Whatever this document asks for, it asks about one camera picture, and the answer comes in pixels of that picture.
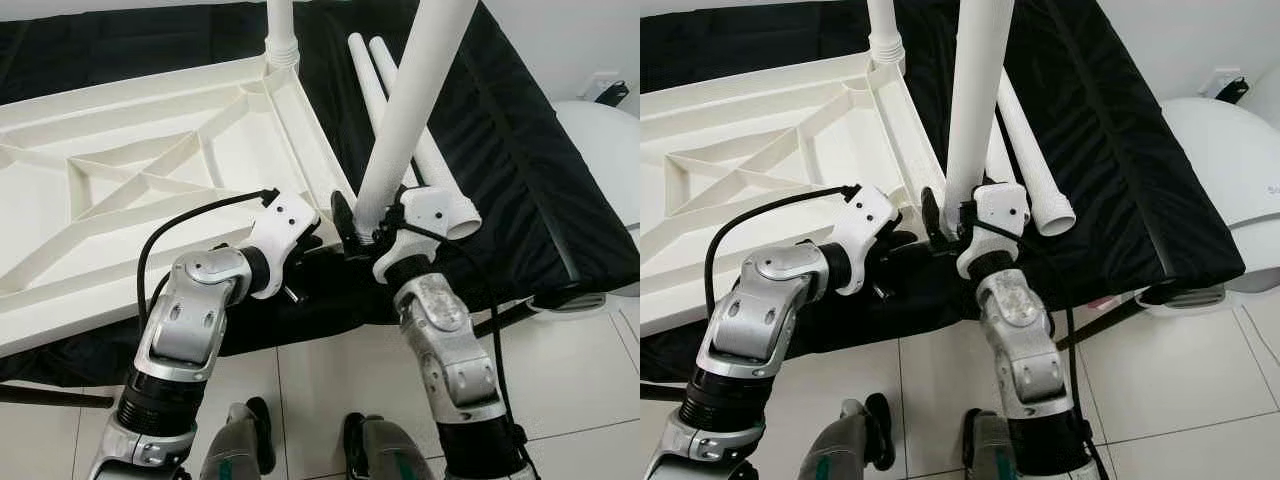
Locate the white rounded appliance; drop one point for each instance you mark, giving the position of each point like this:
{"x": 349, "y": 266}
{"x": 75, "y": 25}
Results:
{"x": 1215, "y": 170}
{"x": 600, "y": 170}

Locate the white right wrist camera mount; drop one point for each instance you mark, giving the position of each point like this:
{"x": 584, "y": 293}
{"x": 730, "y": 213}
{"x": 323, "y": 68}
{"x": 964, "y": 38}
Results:
{"x": 1000, "y": 210}
{"x": 415, "y": 215}

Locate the white plastic table top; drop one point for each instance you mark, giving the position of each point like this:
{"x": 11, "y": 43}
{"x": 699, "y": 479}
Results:
{"x": 60, "y": 220}
{"x": 700, "y": 210}

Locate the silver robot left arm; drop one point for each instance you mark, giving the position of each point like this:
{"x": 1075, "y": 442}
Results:
{"x": 185, "y": 330}
{"x": 760, "y": 325}

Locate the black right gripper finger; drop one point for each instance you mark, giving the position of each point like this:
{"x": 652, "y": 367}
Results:
{"x": 346, "y": 225}
{"x": 934, "y": 222}

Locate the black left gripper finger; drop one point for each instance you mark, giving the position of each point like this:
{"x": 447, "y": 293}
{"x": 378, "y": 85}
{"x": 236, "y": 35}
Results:
{"x": 313, "y": 241}
{"x": 904, "y": 240}

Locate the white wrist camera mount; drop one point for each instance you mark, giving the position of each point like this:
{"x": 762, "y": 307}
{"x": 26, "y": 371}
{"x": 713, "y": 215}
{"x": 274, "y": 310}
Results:
{"x": 285, "y": 225}
{"x": 868, "y": 220}
{"x": 415, "y": 215}
{"x": 1000, "y": 210}

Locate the silver robot right leg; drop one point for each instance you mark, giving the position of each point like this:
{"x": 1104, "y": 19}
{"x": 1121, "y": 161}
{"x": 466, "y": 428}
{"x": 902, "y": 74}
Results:
{"x": 995, "y": 450}
{"x": 395, "y": 455}

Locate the white rounded bin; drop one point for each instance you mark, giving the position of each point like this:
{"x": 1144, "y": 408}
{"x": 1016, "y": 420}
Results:
{"x": 1265, "y": 92}

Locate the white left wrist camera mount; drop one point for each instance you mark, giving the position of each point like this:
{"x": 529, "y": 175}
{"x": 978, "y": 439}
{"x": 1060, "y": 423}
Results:
{"x": 868, "y": 220}
{"x": 285, "y": 225}

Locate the white wall socket with plug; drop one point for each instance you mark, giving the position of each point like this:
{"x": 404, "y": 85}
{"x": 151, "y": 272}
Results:
{"x": 1227, "y": 84}
{"x": 607, "y": 90}

